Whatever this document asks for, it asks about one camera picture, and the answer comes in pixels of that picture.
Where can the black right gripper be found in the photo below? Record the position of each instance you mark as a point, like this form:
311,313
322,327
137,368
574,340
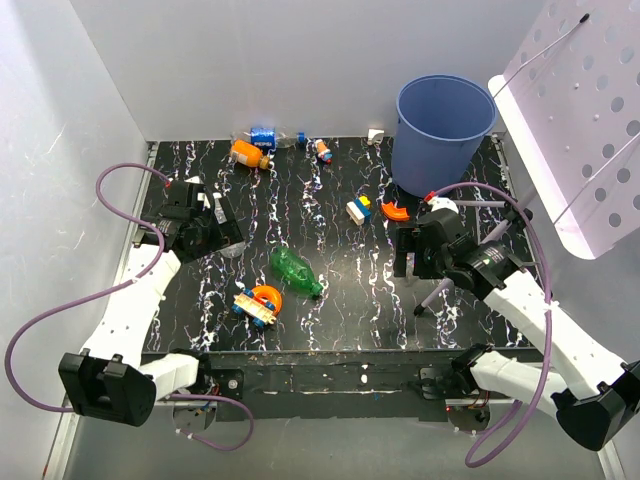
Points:
410,241

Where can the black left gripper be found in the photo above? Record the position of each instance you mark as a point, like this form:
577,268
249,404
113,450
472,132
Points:
225,233

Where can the green plastic bottle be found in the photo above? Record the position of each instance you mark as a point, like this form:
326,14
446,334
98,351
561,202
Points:
295,272

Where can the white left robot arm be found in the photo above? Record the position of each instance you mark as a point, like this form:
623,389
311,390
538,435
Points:
106,379

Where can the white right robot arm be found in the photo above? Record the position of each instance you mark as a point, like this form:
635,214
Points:
590,391

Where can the blue plastic bin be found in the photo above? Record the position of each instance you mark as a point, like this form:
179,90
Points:
442,121

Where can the orange curved toy piece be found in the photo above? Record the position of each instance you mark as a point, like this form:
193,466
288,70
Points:
395,213

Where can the white blue yellow block stack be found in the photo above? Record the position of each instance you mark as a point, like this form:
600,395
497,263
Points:
359,210

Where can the orange juice bottle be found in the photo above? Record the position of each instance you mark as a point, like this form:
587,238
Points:
250,156

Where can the beige toy car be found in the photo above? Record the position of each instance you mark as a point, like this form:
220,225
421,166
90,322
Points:
261,311

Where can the clear Pepsi bottle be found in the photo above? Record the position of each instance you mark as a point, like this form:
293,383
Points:
268,139

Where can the small white corner block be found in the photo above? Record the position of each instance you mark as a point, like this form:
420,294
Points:
375,136

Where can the small toy figure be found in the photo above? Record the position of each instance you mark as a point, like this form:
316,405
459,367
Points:
323,153

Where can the white perforated panel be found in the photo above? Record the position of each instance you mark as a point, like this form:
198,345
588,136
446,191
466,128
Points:
570,101

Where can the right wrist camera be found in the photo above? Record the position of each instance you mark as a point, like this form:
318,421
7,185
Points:
436,203

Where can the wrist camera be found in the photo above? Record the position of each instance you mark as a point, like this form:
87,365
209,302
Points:
184,200
436,203

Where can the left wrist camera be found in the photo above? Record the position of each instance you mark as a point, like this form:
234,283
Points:
184,200

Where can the orange ring toy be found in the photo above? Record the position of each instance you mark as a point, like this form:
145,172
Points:
268,295

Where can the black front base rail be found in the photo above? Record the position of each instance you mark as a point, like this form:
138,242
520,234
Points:
339,384

